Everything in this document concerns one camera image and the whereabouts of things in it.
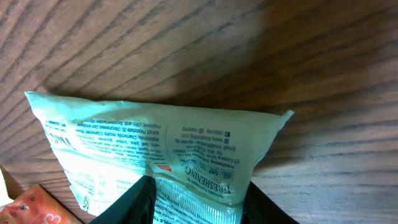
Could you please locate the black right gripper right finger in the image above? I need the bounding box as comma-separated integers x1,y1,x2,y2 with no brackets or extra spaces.
241,182,299,224

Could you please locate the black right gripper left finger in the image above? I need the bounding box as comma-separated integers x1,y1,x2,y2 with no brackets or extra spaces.
90,176,157,224

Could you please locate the teal orange snack pack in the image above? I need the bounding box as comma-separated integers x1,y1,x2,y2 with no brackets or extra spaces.
25,91,293,223

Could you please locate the small orange snack packet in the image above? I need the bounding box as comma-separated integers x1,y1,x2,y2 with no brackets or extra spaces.
1,184,82,224

